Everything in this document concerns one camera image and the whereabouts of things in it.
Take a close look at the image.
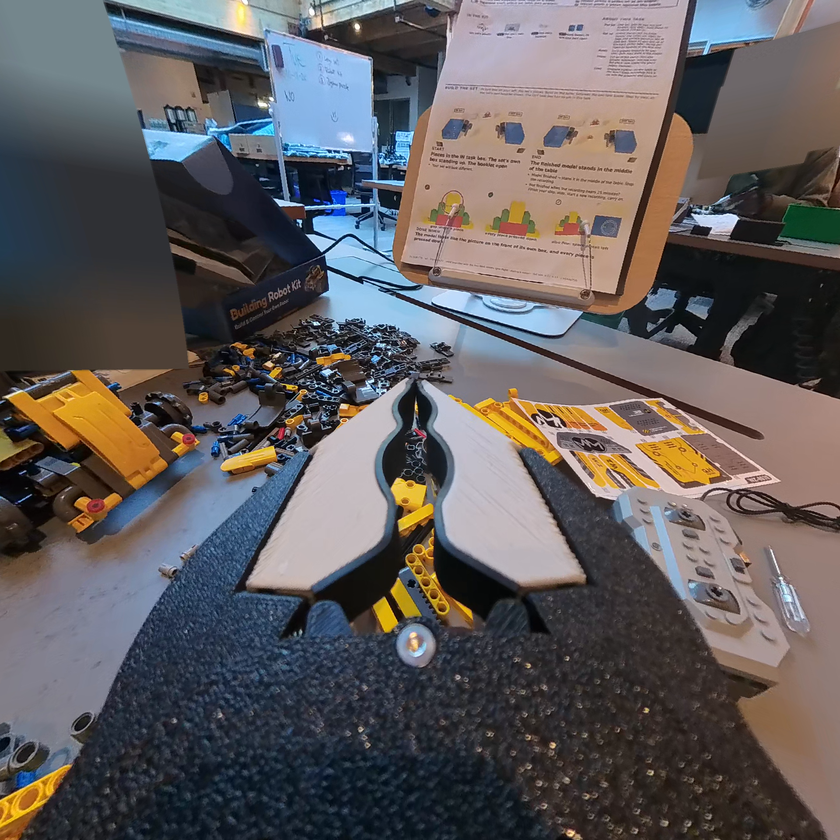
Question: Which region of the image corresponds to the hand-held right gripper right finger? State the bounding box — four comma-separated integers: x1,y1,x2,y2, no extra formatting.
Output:
416,381,588,616

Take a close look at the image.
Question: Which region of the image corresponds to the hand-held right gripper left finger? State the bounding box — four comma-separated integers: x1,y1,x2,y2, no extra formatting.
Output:
245,378,421,618

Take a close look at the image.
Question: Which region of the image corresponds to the pile of grey bricks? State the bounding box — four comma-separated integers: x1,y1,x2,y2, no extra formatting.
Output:
184,315,454,476

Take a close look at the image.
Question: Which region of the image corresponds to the yellow black brick vehicle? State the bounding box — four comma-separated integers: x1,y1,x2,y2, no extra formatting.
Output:
0,369,201,555

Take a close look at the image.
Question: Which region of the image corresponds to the grey and yellow brick assembly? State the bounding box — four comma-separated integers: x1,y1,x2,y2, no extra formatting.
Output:
0,712,99,791

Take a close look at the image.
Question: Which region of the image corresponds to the grey desk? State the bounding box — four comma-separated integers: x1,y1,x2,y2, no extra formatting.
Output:
0,252,840,840

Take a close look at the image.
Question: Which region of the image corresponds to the yellow curved panel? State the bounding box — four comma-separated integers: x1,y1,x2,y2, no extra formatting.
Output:
220,445,277,475

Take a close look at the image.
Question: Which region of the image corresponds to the yellow holed liftarm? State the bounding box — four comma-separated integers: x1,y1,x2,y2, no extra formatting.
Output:
403,550,455,618

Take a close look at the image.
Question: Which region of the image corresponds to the stack of yellow holed panels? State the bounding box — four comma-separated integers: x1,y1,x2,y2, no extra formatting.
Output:
453,388,562,467

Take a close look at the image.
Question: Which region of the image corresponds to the grey remote controller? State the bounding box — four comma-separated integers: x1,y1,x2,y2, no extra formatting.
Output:
612,486,790,690

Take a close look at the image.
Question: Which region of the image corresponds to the yellow grey sticker sheet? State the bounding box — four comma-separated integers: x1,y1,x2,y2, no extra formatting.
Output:
512,397,782,496

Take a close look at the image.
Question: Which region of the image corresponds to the pile of grey track links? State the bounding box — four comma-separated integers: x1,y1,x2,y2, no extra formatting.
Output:
289,315,454,395

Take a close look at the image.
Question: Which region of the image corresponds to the dark blue cardboard box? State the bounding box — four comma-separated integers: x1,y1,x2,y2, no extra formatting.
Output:
141,129,330,345

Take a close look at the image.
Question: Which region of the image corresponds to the background office chair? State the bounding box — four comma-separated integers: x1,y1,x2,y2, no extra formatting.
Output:
354,164,388,231

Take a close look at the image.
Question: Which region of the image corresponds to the background grey table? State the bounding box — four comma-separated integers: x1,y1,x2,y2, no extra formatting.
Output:
663,217,840,385

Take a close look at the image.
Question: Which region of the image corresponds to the small black box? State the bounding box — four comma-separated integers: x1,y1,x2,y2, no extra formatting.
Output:
730,218,785,245

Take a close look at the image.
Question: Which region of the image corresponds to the small green box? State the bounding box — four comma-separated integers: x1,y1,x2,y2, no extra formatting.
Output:
781,203,840,247

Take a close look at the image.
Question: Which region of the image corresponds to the whiteboard on stand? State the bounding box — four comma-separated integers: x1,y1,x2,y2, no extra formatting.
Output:
264,29,382,250

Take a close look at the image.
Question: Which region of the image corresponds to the thin black cable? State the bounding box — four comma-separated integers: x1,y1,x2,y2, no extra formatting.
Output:
701,486,840,526

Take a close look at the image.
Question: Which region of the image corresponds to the clear handled screwdriver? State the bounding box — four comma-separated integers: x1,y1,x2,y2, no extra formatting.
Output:
763,546,811,636

